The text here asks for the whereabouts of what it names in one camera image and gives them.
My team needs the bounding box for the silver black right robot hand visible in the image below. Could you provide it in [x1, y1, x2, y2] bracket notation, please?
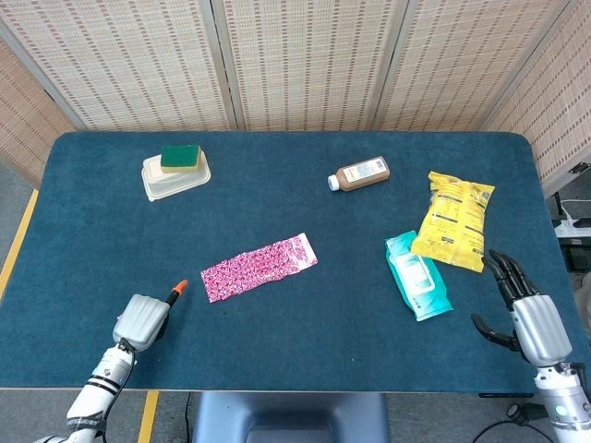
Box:
[470, 249, 574, 368]

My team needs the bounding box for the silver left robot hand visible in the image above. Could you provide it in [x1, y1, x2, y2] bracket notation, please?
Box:
[112, 279, 190, 353]

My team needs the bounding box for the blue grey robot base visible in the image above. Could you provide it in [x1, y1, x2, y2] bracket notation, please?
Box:
[191, 391, 389, 443]

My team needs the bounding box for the black power adapter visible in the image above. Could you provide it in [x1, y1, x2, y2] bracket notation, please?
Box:
[507, 402, 546, 424]

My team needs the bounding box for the yellow floor tape line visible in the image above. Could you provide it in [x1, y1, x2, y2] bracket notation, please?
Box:
[137, 390, 161, 443]
[0, 187, 41, 301]

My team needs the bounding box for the pink patterned snack packet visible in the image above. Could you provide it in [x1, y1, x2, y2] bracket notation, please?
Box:
[199, 232, 320, 305]

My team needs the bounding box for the teal wet wipes pack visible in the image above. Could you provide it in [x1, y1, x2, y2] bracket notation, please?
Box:
[384, 230, 454, 323]

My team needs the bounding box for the yellow snack bag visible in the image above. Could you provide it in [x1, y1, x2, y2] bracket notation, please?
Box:
[410, 171, 496, 273]

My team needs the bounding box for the cream plastic food container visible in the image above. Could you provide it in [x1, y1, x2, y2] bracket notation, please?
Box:
[140, 154, 212, 203]

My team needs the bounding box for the dark teal felt table cover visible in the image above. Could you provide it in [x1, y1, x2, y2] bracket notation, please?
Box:
[0, 131, 591, 393]

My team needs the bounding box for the yellow green kitchen sponge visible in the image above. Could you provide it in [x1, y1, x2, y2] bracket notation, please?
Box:
[160, 144, 205, 174]

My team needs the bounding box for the woven folding screen panel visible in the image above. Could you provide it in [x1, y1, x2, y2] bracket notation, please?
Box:
[482, 0, 591, 196]
[210, 0, 411, 134]
[0, 36, 80, 186]
[371, 0, 579, 134]
[0, 0, 233, 134]

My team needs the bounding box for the brown bottle white cap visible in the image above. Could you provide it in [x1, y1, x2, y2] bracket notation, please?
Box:
[327, 155, 392, 192]

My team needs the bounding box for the black floor cable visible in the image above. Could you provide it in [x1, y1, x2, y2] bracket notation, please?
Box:
[475, 417, 550, 443]

